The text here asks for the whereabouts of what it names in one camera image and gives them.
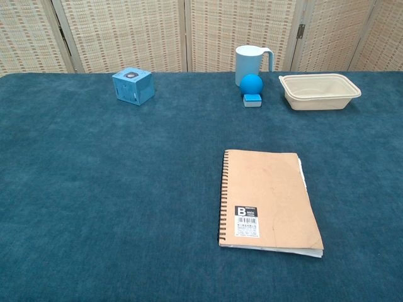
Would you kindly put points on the blue ball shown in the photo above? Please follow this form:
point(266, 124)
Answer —
point(251, 84)

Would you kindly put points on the metal screen hinge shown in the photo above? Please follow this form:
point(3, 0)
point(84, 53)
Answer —
point(301, 31)

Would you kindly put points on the dark teal table cloth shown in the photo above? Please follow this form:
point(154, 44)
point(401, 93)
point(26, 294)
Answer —
point(94, 188)

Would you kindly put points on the blue cardboard cube box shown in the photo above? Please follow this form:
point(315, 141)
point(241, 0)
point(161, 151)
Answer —
point(132, 86)

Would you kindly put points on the woven bamboo folding screen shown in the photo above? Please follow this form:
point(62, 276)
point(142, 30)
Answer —
point(126, 31)

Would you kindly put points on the brown kraft spiral notebook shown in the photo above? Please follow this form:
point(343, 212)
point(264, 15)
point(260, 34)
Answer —
point(270, 201)

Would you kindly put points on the small blue white block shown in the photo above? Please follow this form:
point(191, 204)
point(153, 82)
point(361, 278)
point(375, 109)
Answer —
point(252, 100)

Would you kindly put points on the beige disposable food container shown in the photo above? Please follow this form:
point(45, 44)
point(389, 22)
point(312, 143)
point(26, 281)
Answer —
point(318, 97)

